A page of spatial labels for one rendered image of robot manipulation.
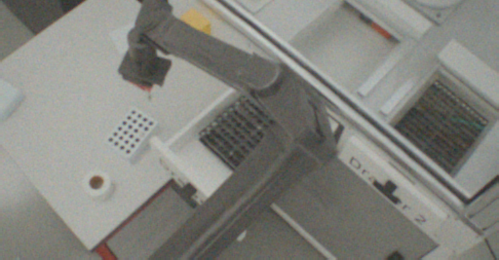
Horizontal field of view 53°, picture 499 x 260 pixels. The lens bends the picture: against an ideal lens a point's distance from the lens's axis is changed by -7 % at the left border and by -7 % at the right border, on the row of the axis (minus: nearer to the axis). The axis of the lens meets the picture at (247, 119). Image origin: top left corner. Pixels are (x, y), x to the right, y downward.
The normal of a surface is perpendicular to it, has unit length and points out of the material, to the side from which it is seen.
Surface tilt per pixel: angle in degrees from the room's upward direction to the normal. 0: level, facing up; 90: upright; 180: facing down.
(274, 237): 0
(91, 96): 0
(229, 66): 43
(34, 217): 0
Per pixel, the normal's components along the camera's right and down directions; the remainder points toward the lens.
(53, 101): 0.04, -0.47
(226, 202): -0.59, -0.44
